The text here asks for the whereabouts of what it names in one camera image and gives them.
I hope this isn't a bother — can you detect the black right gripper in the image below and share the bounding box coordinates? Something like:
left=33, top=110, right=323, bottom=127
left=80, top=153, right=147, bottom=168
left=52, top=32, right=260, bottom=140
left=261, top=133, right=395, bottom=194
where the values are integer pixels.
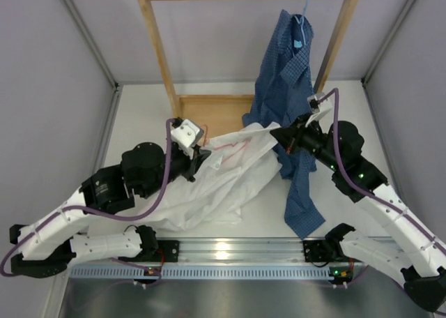
left=270, top=113, right=342, bottom=172

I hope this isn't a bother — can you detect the white shirt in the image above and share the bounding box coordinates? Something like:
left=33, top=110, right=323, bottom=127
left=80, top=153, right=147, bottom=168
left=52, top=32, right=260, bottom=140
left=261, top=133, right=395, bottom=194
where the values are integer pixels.
left=139, top=122, right=282, bottom=232

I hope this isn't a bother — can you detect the pink wire hanger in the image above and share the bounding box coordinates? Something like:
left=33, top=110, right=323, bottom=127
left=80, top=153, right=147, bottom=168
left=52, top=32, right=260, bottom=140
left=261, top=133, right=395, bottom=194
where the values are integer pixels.
left=201, top=124, right=250, bottom=165

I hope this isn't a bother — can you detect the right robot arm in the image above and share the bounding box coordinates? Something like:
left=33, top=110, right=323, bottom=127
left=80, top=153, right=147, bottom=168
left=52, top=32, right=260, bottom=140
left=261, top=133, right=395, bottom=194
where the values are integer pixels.
left=270, top=115, right=445, bottom=312

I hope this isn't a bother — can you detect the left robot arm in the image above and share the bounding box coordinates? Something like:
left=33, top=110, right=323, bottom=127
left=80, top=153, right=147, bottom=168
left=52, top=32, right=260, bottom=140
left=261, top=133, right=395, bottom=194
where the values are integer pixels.
left=1, top=142, right=211, bottom=278

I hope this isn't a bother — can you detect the blue checkered shirt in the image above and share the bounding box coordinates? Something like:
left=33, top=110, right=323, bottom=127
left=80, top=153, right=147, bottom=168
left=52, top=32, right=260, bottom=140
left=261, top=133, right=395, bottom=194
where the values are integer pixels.
left=243, top=10, right=325, bottom=239

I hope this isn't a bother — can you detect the wooden clothes rack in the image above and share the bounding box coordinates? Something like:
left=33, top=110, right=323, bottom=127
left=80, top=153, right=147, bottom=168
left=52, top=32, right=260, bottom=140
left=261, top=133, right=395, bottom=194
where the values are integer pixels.
left=137, top=0, right=359, bottom=137

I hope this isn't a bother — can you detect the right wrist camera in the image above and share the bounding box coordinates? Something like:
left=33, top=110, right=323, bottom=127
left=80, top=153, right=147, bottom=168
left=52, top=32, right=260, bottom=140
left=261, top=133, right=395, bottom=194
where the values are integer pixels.
left=305, top=92, right=333, bottom=128

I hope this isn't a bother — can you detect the aluminium mounting rail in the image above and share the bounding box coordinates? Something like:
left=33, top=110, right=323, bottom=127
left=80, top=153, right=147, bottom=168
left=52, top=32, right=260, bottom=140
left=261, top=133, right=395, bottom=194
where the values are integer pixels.
left=156, top=236, right=394, bottom=265

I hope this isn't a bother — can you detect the slotted cable duct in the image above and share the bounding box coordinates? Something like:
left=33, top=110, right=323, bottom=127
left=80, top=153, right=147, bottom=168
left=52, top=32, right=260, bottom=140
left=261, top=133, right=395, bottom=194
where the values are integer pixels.
left=70, top=264, right=347, bottom=281

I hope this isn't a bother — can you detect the blue wire hanger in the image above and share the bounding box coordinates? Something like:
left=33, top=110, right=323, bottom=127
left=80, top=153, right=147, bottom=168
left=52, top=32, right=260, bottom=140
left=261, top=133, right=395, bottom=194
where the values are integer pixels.
left=293, top=0, right=309, bottom=49

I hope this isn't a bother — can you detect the right aluminium frame post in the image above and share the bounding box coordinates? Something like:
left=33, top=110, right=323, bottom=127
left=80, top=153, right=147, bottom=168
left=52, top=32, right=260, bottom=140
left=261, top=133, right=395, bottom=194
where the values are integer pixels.
left=360, top=0, right=429, bottom=158

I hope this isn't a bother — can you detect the aluminium frame post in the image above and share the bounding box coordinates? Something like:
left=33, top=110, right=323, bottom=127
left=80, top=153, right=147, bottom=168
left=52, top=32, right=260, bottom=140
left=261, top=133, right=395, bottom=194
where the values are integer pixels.
left=360, top=0, right=429, bottom=158
left=61, top=0, right=122, bottom=166

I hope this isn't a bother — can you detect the left aluminium frame post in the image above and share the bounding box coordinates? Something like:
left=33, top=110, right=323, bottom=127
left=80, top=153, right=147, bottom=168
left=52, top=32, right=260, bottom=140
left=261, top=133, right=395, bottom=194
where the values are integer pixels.
left=61, top=0, right=122, bottom=166

